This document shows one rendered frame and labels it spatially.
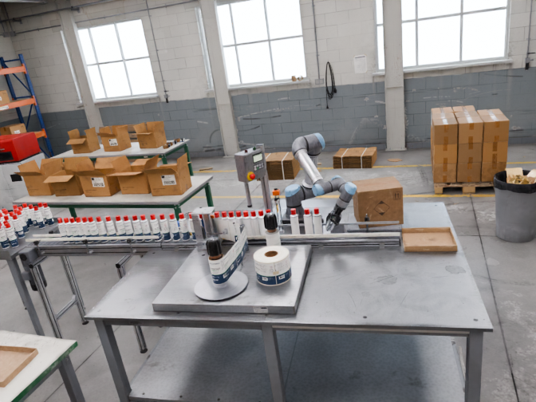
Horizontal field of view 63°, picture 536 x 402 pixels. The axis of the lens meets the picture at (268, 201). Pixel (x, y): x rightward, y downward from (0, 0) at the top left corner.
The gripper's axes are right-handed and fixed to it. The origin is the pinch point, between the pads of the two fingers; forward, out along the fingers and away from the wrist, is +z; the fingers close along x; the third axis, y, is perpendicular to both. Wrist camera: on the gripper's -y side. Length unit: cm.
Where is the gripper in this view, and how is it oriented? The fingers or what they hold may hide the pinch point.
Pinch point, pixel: (328, 229)
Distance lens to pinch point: 289.1
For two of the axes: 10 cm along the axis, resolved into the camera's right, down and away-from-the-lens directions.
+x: 9.0, 4.3, -0.4
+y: -2.2, 3.7, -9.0
